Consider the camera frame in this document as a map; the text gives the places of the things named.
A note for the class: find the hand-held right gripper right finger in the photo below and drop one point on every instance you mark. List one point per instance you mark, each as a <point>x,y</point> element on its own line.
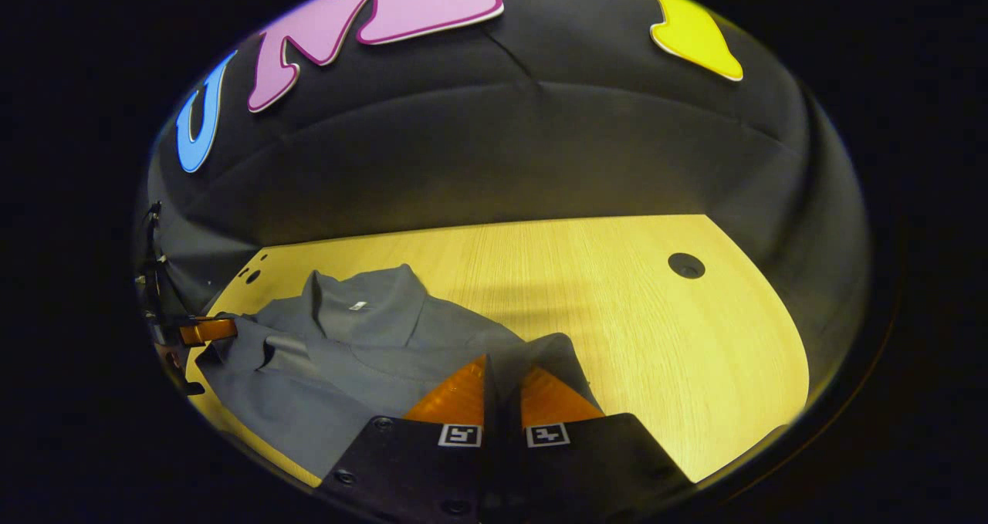
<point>594,470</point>

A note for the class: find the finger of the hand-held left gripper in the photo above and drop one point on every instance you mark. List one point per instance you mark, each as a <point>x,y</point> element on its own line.
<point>208,331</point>

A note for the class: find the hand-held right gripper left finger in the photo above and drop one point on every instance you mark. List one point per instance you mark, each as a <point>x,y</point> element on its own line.
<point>417,470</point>

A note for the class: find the grey collared shirt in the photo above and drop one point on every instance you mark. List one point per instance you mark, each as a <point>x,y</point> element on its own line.
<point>370,346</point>

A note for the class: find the black backdrop cloth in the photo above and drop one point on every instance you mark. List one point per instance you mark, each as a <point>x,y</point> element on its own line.
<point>540,146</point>

